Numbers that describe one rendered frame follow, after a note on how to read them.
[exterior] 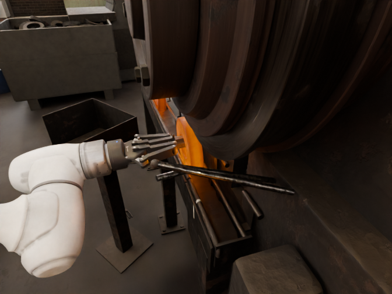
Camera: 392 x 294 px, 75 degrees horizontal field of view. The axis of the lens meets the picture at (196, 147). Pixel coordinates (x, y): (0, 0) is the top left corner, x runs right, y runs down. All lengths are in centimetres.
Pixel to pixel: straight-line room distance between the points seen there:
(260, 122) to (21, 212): 45
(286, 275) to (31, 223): 42
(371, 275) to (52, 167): 57
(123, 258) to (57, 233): 85
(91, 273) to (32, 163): 82
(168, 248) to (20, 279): 67
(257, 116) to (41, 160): 51
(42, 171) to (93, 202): 107
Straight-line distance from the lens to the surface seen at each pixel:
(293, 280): 39
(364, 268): 35
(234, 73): 24
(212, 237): 52
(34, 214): 55
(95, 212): 162
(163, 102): 112
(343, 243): 36
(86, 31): 279
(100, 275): 137
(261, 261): 40
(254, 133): 26
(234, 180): 37
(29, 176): 65
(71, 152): 65
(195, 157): 62
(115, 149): 63
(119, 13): 327
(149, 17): 25
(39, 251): 55
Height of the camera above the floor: 113
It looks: 34 degrees down
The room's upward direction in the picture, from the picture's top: straight up
